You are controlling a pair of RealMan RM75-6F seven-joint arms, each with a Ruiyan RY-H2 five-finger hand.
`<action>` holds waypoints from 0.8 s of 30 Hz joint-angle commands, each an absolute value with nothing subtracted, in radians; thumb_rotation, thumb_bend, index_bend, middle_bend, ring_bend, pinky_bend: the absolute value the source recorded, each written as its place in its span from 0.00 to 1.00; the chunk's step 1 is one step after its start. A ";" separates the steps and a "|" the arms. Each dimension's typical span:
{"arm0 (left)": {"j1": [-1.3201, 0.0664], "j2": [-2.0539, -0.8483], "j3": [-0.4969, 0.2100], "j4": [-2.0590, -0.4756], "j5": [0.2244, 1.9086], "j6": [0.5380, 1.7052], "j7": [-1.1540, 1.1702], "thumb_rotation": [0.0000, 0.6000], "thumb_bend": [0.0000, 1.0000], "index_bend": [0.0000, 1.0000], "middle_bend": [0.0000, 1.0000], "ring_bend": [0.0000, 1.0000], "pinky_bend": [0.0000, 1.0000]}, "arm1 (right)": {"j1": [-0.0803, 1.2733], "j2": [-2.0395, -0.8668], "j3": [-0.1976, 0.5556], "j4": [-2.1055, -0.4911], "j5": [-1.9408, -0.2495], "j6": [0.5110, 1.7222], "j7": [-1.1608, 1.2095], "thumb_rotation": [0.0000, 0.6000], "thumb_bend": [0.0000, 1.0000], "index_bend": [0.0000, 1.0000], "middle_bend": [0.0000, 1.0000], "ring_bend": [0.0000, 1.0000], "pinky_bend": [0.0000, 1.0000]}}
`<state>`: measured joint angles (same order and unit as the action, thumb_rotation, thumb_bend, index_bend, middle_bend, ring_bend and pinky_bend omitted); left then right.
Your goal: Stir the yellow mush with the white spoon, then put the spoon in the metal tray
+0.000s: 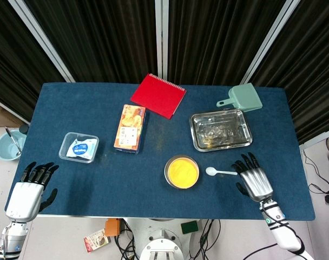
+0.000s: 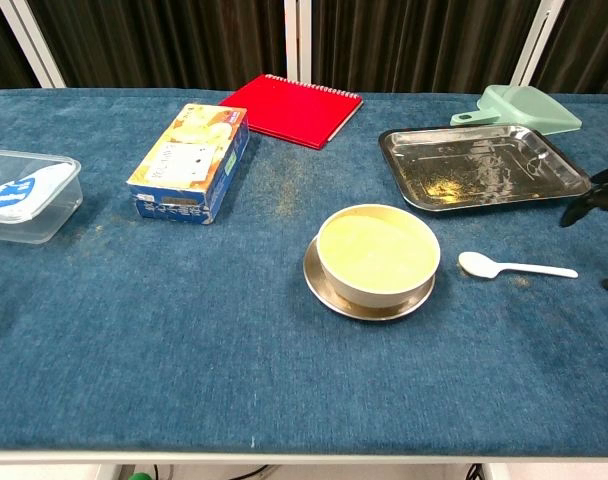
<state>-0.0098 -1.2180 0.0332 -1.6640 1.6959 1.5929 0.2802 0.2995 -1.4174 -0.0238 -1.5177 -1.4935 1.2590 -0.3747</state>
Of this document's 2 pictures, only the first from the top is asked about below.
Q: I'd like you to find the white aluminium partition frame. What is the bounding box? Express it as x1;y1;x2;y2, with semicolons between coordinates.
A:
240;0;300;85
299;126;329;151
0;96;30;125
155;0;169;78
7;0;75;83

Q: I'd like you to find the black cable bundle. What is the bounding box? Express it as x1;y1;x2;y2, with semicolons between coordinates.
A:
114;219;141;260
188;219;222;260

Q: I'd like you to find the light blue bowl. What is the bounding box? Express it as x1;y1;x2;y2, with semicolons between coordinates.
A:
0;129;27;161

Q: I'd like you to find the blue fabric table mat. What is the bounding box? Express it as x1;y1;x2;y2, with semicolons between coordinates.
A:
4;82;316;222

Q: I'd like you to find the white blue packet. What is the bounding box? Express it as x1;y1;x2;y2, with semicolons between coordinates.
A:
66;138;96;158

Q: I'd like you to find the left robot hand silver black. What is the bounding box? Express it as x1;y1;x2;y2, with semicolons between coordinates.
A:
5;161;60;223

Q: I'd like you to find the orange device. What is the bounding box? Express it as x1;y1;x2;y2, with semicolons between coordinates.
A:
104;218;123;237

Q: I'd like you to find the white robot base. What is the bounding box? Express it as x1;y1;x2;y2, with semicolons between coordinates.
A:
125;218;206;260

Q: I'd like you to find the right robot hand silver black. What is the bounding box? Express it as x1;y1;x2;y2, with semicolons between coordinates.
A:
231;152;274;203

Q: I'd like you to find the white plastic spoon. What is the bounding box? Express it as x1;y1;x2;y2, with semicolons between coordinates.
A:
205;166;238;176

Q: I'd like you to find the red spiral notebook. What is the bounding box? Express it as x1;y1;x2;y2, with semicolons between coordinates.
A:
130;73;187;120

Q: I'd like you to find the thin black floor cable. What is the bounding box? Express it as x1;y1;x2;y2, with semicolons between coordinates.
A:
301;150;329;194

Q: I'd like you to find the dark green box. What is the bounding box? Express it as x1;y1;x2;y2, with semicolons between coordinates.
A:
180;220;200;235

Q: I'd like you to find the clear plastic container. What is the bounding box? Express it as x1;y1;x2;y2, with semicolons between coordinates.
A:
58;132;100;164

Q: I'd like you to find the yellow bowl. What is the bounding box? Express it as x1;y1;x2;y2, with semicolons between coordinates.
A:
164;154;200;191

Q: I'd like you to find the metal spoon with black handle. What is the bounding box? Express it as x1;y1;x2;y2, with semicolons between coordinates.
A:
4;126;22;157

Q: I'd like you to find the metal tray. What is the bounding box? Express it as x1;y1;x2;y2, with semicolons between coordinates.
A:
190;109;254;152

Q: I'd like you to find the black pleated curtain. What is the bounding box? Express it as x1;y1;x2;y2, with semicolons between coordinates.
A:
0;0;67;122
23;0;159;83
167;0;287;86
251;0;329;144

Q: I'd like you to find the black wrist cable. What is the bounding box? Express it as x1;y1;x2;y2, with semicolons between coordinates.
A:
261;200;306;254

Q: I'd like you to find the green plastic scoop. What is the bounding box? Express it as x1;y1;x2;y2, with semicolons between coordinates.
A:
216;83;264;112

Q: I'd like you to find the orange blue snack box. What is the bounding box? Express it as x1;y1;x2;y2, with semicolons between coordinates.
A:
113;104;147;155

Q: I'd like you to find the red white snack packet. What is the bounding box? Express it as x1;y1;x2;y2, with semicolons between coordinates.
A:
83;229;111;254

